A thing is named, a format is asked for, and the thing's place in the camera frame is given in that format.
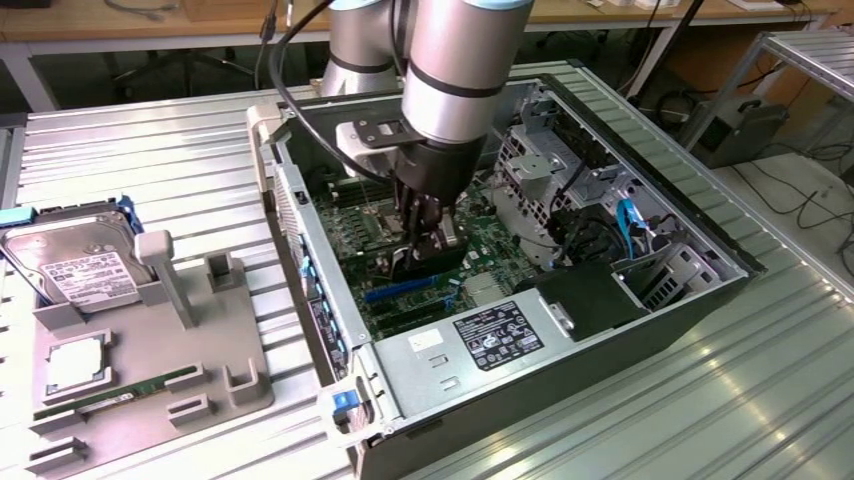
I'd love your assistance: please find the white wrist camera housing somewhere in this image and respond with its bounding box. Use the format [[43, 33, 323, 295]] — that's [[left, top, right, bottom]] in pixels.
[[335, 118, 429, 177]]

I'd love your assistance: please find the short black expansion slot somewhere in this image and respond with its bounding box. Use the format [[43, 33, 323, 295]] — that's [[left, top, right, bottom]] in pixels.
[[375, 312, 450, 335], [368, 298, 446, 322]]

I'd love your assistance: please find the blue expansion slot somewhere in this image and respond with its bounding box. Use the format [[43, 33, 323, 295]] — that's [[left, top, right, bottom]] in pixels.
[[363, 278, 439, 305]]

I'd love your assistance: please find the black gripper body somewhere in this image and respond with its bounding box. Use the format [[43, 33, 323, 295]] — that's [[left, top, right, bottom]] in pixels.
[[392, 133, 490, 205]]

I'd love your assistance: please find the grey parts rack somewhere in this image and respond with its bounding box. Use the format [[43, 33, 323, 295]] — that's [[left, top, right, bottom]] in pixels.
[[23, 230, 279, 476]]

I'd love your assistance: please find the black plastic cover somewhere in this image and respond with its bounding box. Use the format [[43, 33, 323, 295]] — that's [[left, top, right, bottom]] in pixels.
[[533, 263, 649, 344]]

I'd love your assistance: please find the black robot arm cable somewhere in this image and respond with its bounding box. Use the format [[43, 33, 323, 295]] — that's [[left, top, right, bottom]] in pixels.
[[270, 0, 402, 189]]

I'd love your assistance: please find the blue flat data wire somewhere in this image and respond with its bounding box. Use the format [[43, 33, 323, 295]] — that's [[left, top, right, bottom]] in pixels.
[[617, 198, 643, 262]]

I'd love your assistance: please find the silver disk bay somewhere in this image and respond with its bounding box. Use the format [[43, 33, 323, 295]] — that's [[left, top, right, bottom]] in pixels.
[[613, 239, 743, 312]]

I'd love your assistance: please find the graphics card with black cooler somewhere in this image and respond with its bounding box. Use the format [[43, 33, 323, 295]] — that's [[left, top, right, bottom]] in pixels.
[[388, 243, 470, 285]]

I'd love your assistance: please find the silver CPU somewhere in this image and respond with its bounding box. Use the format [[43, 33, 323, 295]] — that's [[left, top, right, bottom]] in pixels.
[[44, 341, 112, 396]]

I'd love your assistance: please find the black power wire bundle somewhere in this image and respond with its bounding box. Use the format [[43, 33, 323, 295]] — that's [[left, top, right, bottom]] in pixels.
[[551, 207, 626, 264]]

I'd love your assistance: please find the silver hard disk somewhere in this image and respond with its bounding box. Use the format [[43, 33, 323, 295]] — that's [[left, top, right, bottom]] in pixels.
[[2, 213, 146, 315]]

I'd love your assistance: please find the silver power supply with label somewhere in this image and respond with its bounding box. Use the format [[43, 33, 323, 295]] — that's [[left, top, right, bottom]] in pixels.
[[368, 291, 577, 420]]

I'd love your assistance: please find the silver chipset heat sink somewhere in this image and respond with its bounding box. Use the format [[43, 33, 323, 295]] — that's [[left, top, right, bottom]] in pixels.
[[465, 276, 510, 308]]

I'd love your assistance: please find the aluminium frame table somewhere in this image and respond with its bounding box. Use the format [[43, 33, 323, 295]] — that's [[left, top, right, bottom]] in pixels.
[[679, 30, 854, 151]]

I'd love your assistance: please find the green Dell motherboard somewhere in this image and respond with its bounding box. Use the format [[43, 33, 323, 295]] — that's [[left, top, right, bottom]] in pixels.
[[310, 174, 555, 336]]

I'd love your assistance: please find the open black PC case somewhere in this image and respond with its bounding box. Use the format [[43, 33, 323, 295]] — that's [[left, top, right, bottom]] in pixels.
[[244, 73, 769, 480]]

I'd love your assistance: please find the black equipment box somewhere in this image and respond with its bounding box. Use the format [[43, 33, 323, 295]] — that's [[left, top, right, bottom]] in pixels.
[[691, 97, 790, 170]]

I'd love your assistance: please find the CPU socket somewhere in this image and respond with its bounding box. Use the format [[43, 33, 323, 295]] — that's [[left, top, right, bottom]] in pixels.
[[364, 207, 400, 236]]

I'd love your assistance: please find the silver drive cage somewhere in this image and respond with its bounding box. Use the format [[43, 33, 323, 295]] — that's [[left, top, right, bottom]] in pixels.
[[497, 122, 606, 201]]

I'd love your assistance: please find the green RAM stick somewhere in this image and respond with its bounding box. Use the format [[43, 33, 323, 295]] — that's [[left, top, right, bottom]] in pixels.
[[32, 375, 172, 420]]

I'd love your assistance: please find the black office chair base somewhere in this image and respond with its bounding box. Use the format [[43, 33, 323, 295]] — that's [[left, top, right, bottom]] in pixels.
[[110, 47, 259, 99]]

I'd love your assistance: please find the blue disk carrier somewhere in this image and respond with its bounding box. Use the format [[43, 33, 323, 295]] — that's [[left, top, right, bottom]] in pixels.
[[0, 193, 147, 239]]

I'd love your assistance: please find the wooden desk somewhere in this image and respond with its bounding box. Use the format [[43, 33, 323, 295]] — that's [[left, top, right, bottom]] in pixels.
[[0, 0, 840, 114]]

